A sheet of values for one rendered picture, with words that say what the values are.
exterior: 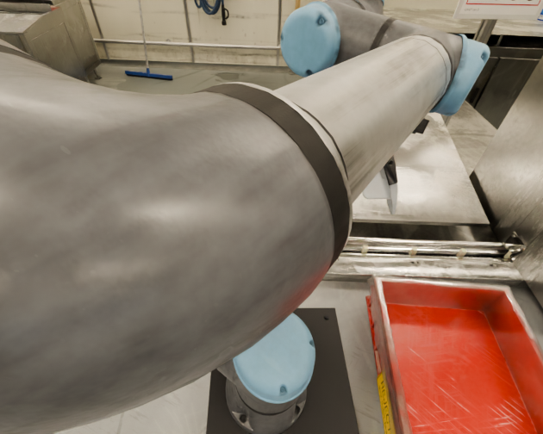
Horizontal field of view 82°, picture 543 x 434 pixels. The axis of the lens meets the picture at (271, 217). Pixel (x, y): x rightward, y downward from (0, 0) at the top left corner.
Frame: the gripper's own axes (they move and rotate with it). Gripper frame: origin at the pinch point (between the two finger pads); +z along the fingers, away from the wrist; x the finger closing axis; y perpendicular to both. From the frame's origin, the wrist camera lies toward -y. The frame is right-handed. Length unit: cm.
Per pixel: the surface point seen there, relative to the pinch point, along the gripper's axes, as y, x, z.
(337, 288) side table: 7.7, -8.6, 30.8
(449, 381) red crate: -6.7, 17.3, 40.5
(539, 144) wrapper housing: -52, -13, 8
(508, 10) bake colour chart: -86, -65, -18
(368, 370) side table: 9.3, 11.8, 36.4
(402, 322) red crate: -4.0, 3.4, 36.0
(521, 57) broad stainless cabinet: -178, -143, 21
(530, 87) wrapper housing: -57, -23, -4
